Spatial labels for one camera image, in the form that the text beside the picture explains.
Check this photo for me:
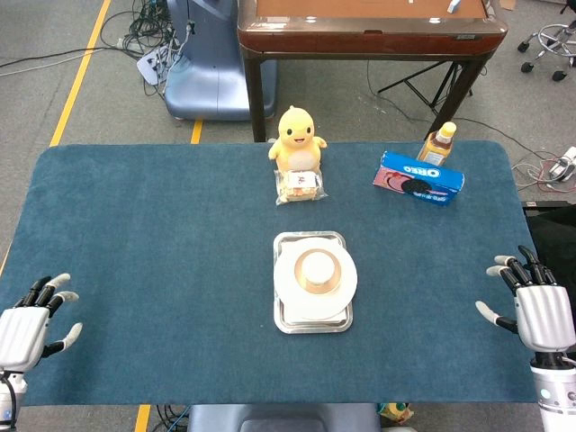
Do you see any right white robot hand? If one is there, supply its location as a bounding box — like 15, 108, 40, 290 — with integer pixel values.
475, 245, 576, 356

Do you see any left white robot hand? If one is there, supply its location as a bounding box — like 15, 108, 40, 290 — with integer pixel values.
0, 273, 84, 374

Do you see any white paper cup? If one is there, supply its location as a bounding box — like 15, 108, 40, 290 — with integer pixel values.
300, 253, 335, 287

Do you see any grey-blue own robot base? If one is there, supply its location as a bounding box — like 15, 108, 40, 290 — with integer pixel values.
186, 403, 382, 432

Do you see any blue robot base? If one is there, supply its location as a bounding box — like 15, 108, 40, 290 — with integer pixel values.
164, 0, 278, 122

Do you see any black fabric object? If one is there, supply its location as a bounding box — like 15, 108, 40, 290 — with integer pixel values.
524, 202, 576, 289

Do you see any blue table cloth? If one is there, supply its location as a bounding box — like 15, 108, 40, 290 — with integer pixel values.
0, 139, 541, 407

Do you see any white power adapter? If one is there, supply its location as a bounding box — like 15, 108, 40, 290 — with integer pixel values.
548, 146, 576, 184

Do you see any yellow green packet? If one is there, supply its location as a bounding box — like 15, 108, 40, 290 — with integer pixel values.
377, 402, 415, 424

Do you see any blue Oreo cookie box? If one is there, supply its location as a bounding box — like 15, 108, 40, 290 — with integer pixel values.
372, 150, 466, 207

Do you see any yellow-capped tea bottle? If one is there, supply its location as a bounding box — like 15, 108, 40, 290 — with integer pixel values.
416, 121, 458, 167

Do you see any steel rectangular tray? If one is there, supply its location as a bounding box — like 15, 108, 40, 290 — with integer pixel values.
272, 230, 354, 335

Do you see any beige bowl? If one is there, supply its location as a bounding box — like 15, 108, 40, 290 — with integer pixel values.
293, 249, 342, 294

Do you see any white round plate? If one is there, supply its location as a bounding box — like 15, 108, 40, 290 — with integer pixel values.
274, 245, 359, 321

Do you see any black tripod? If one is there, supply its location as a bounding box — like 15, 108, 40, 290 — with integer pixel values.
376, 60, 474, 116

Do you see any wrapped cake in clear bag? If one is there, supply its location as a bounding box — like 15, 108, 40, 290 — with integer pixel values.
274, 168, 329, 207

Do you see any chrome office chair base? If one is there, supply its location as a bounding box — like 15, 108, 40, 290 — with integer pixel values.
517, 22, 576, 82

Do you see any white power strip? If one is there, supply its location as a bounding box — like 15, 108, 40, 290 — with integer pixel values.
136, 48, 175, 86

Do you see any yellow plush duck toy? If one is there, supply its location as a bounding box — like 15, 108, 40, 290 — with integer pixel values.
268, 104, 329, 173

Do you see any brown mahjong table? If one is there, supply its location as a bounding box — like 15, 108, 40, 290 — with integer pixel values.
237, 0, 509, 143

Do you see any black cable bundle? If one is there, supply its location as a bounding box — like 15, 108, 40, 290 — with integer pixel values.
101, 0, 190, 95

